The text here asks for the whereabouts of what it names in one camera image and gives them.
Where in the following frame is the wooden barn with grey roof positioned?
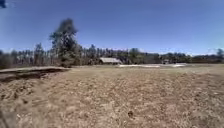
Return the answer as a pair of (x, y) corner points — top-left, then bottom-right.
(98, 57), (124, 66)

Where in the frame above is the pale snow patch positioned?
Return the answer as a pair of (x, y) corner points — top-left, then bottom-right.
(118, 63), (188, 69)

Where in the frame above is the wood of trees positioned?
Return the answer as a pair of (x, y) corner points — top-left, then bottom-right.
(0, 42), (224, 70)

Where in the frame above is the dry brown grass field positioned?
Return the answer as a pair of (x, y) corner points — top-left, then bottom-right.
(0, 63), (224, 128)

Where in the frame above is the tall pine tree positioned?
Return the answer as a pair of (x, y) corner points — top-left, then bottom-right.
(49, 18), (83, 68)

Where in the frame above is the pale dirt road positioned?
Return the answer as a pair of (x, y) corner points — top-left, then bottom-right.
(0, 66), (69, 74)

